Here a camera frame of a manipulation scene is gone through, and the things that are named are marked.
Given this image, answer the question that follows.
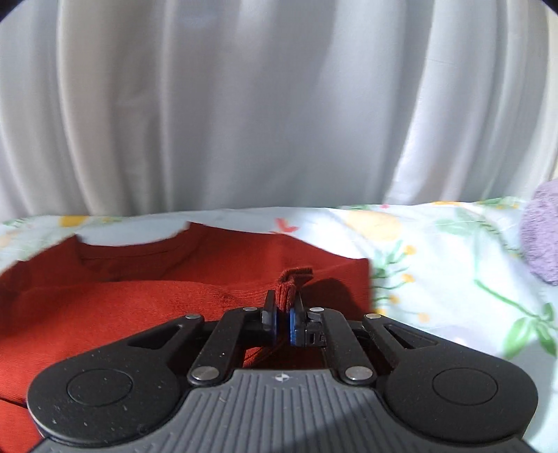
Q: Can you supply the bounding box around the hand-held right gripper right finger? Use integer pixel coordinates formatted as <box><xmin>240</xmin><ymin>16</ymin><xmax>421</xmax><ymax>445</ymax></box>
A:
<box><xmin>285</xmin><ymin>294</ymin><xmax>437</xmax><ymax>387</ymax></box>

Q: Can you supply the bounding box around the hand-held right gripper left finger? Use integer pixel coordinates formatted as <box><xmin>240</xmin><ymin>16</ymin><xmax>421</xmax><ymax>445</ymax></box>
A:
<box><xmin>127</xmin><ymin>291</ymin><xmax>280</xmax><ymax>387</ymax></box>

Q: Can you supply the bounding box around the red knit sweater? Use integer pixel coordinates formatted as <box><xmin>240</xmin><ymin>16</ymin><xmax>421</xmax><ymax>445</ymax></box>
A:
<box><xmin>0</xmin><ymin>221</ymin><xmax>371</xmax><ymax>453</ymax></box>

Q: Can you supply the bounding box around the floral white bedsheet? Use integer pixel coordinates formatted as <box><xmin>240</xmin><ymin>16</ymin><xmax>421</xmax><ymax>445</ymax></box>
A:
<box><xmin>0</xmin><ymin>197</ymin><xmax>558</xmax><ymax>440</ymax></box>

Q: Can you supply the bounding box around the white curtain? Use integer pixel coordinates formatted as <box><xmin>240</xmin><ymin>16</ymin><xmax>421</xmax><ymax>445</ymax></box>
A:
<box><xmin>0</xmin><ymin>0</ymin><xmax>558</xmax><ymax>218</ymax></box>

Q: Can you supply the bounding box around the purple plush towel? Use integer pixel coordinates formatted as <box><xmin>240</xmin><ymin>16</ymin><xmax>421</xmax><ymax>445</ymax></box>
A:
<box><xmin>521</xmin><ymin>178</ymin><xmax>558</xmax><ymax>286</ymax></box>

